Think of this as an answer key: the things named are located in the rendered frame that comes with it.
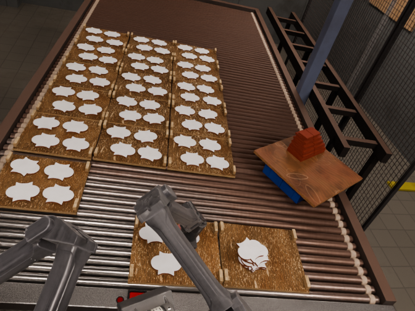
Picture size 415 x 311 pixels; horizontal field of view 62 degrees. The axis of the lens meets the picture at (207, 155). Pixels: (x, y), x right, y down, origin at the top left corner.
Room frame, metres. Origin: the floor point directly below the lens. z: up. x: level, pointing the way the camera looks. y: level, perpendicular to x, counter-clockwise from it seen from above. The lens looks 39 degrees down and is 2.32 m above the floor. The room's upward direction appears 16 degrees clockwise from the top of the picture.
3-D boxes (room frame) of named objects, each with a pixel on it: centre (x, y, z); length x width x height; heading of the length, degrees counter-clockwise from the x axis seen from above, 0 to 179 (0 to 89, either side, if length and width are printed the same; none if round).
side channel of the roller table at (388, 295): (2.97, -0.56, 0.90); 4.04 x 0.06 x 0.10; 13
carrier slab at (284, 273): (1.06, -0.39, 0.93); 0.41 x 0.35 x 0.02; 103
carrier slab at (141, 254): (0.96, 0.02, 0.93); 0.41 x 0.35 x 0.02; 104
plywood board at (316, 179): (1.75, -0.62, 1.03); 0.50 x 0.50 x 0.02; 48
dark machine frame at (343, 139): (3.58, -0.75, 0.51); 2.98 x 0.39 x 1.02; 13
